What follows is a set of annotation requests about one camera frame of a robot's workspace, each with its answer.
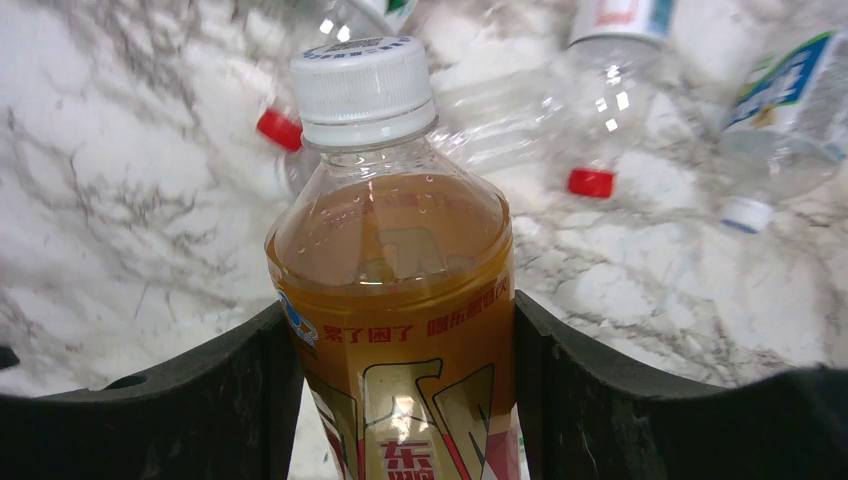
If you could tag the clear bottle blue white label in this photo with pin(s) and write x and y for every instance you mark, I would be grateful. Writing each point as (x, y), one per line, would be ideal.
(786, 133)

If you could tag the red label clear bottle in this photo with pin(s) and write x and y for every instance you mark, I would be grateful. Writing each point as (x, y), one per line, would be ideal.
(602, 88)

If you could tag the red white label bottle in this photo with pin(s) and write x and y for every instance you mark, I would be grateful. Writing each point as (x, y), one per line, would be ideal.
(386, 16)

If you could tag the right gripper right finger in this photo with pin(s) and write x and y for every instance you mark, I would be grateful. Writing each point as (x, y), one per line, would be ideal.
(588, 411)

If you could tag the clear bottle red cap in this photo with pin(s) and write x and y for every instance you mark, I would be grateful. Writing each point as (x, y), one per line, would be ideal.
(496, 123)

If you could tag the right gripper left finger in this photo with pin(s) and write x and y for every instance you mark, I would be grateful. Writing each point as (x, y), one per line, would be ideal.
(226, 409)

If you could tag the gold red label bottle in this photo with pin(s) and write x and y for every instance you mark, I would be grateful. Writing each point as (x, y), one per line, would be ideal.
(395, 271)

